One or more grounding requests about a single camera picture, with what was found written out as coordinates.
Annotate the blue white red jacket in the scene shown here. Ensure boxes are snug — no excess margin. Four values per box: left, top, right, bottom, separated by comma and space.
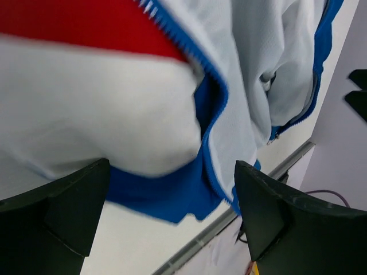
1, 1, 342, 223

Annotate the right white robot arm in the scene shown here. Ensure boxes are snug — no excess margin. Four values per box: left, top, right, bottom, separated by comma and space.
343, 69, 367, 122

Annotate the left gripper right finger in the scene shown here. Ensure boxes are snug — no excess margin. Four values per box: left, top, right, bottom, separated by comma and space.
235, 161, 366, 275

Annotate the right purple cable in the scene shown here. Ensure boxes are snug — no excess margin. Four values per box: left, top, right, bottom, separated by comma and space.
299, 189, 350, 209

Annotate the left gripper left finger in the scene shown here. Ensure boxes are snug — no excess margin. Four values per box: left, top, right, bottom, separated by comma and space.
1, 159, 110, 274

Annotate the metal zipper pull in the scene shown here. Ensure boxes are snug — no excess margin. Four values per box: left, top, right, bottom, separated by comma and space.
267, 133, 280, 145

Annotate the aluminium front rail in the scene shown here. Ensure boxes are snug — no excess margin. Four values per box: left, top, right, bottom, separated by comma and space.
153, 141, 315, 275

